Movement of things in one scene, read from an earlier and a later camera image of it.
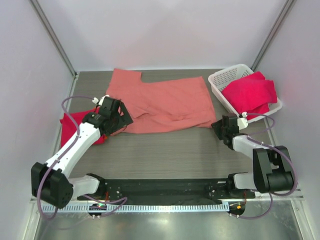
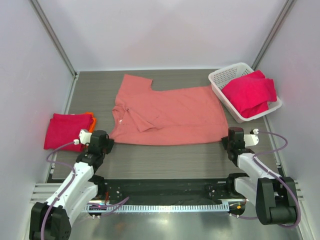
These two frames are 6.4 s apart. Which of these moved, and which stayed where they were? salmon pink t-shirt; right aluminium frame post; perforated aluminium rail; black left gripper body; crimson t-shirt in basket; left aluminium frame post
Moved: black left gripper body; salmon pink t-shirt
Stayed: perforated aluminium rail; crimson t-shirt in basket; left aluminium frame post; right aluminium frame post
